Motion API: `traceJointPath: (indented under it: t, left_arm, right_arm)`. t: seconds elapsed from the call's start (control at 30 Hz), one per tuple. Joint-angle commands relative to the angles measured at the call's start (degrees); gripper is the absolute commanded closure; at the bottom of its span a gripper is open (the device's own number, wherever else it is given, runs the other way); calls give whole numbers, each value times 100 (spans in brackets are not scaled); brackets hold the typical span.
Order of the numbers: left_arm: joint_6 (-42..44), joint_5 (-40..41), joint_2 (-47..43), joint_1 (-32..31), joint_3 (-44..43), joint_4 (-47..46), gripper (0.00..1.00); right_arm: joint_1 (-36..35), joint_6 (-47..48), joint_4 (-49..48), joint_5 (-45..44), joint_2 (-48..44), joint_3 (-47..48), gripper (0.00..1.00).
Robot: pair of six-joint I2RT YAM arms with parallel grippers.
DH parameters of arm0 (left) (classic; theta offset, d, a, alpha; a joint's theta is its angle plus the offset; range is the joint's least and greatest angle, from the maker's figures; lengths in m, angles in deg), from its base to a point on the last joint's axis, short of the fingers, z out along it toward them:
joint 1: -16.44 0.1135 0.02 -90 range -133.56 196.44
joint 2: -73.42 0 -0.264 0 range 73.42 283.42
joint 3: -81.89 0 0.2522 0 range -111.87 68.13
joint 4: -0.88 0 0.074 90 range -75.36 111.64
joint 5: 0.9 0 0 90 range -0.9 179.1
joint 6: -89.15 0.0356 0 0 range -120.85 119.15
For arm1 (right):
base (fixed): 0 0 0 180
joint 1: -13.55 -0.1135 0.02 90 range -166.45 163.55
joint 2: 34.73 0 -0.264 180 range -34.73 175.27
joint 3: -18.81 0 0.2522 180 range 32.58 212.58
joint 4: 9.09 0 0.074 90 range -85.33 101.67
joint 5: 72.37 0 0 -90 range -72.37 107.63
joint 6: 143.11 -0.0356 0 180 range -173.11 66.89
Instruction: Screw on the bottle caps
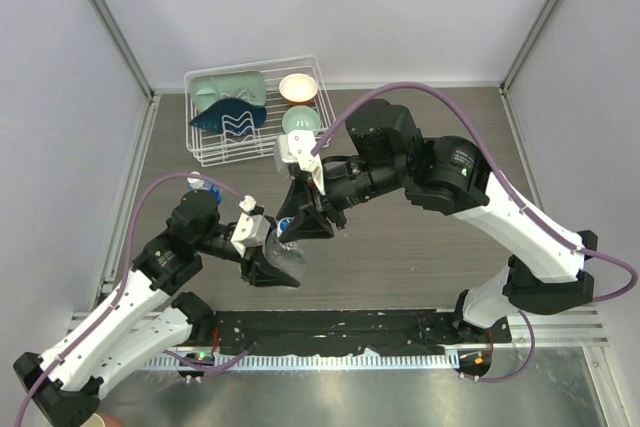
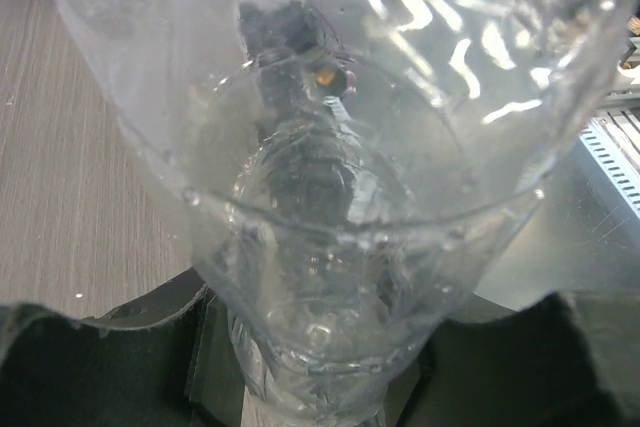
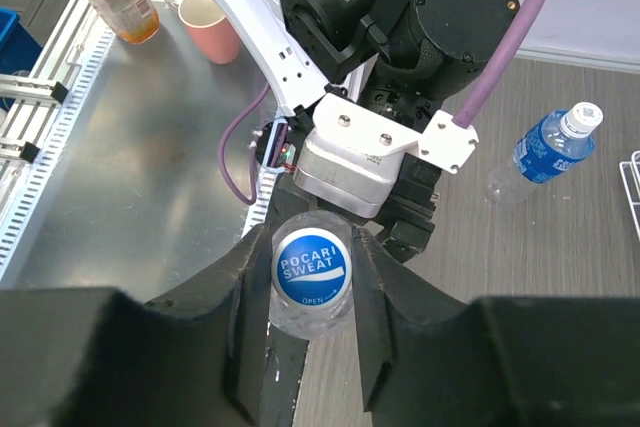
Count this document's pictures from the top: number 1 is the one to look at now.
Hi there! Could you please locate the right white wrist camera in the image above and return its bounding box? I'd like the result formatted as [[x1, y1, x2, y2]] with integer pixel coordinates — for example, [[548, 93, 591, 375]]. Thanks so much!
[[274, 130, 325, 193]]

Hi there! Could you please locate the dark blue leaf plate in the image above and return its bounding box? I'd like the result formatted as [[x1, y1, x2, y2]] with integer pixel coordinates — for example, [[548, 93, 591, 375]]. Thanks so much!
[[189, 98, 267, 137]]

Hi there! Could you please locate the purple cable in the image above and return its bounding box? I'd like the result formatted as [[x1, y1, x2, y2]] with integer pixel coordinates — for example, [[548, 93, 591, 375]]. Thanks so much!
[[12, 171, 251, 427], [310, 81, 640, 383]]

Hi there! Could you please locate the light green divided plate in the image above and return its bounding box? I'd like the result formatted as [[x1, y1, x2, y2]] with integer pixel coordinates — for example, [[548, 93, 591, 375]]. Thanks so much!
[[187, 70, 267, 113]]

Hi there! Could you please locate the clear unlabelled plastic bottle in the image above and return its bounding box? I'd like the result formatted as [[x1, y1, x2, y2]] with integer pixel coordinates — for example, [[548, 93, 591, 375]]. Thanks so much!
[[264, 229, 306, 285]]

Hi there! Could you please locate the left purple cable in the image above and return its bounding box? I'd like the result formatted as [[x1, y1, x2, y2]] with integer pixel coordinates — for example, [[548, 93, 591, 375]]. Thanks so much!
[[12, 171, 251, 427]]

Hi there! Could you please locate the blue label water bottle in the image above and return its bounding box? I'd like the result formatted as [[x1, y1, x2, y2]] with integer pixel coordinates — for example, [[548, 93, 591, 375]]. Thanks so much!
[[187, 179, 222, 204]]

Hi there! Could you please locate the light green bowl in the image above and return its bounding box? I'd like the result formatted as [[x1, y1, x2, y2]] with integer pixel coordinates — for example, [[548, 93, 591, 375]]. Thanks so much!
[[281, 105, 322, 134]]

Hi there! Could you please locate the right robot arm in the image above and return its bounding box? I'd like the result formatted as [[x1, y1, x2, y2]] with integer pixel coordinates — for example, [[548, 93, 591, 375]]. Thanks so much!
[[275, 99, 597, 342]]

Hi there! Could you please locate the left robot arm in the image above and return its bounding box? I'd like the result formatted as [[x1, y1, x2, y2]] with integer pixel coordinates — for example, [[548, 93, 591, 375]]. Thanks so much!
[[13, 190, 300, 426]]

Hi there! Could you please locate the white bottle cap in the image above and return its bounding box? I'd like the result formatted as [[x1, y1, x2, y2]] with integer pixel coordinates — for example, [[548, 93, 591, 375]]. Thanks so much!
[[276, 217, 294, 237], [187, 171, 204, 189]]

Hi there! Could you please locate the white wire dish rack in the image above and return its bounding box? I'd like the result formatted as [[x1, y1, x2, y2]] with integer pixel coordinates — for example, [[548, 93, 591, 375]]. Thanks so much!
[[184, 55, 335, 167]]

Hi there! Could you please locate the white slotted cable duct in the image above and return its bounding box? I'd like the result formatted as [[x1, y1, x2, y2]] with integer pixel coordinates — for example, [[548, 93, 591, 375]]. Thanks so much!
[[140, 349, 459, 372]]

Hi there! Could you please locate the pink cup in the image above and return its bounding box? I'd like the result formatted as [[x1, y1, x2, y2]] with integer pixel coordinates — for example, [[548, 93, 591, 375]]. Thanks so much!
[[93, 413, 123, 427]]

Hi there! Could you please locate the orange white bowl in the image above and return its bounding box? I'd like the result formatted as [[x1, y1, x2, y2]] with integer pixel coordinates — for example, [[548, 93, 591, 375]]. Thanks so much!
[[278, 73, 318, 105]]

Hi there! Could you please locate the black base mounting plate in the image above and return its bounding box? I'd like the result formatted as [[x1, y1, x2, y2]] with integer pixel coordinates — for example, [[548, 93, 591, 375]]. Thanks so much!
[[164, 307, 514, 359]]

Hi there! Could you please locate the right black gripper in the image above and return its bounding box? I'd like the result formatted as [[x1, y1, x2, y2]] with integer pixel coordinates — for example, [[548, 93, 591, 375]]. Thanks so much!
[[276, 159, 407, 242]]

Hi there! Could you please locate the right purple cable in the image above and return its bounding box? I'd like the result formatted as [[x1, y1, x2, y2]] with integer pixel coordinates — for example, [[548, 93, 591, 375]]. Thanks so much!
[[310, 81, 640, 383]]

